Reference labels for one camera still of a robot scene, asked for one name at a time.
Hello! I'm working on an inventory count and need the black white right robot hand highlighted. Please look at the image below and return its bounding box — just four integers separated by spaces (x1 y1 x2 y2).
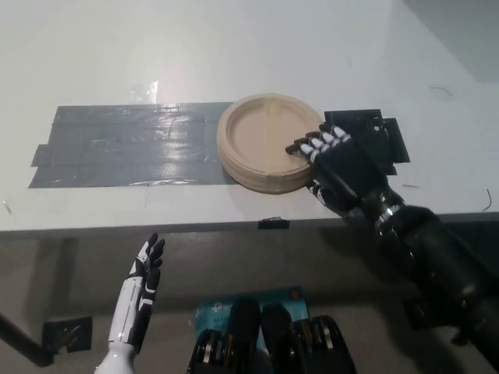
284 123 406 220

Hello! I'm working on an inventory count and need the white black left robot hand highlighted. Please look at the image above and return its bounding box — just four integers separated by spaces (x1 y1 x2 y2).
107 232 166 349

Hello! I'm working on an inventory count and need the stack of beige plates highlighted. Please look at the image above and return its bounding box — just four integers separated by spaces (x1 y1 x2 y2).
216 91 327 195

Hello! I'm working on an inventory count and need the large black tape patch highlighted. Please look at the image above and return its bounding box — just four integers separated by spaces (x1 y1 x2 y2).
323 108 411 176

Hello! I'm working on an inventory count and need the black floor tape patch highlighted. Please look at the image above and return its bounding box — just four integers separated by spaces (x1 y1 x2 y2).
41 316 94 354

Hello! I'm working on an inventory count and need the teal cardboard box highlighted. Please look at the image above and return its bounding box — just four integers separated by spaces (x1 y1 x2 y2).
193 287 311 351

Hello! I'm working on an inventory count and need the small black tape strip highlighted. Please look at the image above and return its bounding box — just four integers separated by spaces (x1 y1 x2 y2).
257 216 290 230

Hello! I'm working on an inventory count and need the black metal bar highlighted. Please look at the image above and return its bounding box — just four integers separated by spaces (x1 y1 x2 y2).
0 311 54 367

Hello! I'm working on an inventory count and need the clear tape piece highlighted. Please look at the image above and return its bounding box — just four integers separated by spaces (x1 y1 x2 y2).
130 80 160 105

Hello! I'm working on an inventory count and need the grey duct tape patch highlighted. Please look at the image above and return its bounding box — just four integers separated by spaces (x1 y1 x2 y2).
27 101 235 190

